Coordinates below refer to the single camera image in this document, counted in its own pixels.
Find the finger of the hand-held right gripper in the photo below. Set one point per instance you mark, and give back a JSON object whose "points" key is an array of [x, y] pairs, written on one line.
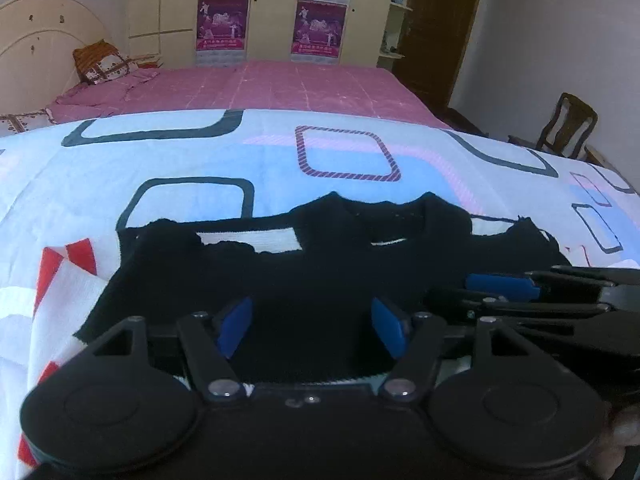
{"points": [[500, 285], [525, 309]]}

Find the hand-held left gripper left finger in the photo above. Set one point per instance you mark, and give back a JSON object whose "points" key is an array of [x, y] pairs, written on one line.
{"points": [[235, 327]]}

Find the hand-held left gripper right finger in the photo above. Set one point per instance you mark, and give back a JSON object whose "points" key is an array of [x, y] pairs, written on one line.
{"points": [[387, 329]]}

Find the person's right hand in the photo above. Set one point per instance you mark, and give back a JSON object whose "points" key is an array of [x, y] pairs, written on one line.
{"points": [[625, 425]]}

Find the wooden chair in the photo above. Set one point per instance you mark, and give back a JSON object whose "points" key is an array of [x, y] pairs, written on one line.
{"points": [[567, 122]]}

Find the patterned bed blanket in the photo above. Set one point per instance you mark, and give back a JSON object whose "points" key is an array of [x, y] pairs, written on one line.
{"points": [[200, 150]]}

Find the pink bed sheet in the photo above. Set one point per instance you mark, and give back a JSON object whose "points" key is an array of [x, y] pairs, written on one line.
{"points": [[300, 85]]}

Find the dark wooden door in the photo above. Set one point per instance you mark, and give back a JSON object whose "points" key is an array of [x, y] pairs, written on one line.
{"points": [[445, 35]]}

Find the crumpled pink cloth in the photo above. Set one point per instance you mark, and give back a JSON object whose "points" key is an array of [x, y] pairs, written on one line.
{"points": [[100, 92]]}

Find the flat patterned pillow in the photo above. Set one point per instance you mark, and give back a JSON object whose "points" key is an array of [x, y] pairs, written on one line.
{"points": [[25, 122]]}

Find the orange patterned pillow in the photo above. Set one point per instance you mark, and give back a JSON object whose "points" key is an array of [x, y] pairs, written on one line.
{"points": [[102, 64]]}

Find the cream wardrobe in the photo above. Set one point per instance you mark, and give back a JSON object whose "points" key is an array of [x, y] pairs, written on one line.
{"points": [[270, 15]]}

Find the cream bed headboard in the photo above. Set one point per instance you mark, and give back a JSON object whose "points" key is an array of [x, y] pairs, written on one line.
{"points": [[40, 45]]}

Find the cream wall shelf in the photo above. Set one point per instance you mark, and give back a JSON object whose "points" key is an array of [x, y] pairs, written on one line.
{"points": [[397, 25]]}

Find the purple wall poster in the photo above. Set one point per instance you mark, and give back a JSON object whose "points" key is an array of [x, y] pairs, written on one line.
{"points": [[222, 25], [319, 27]]}

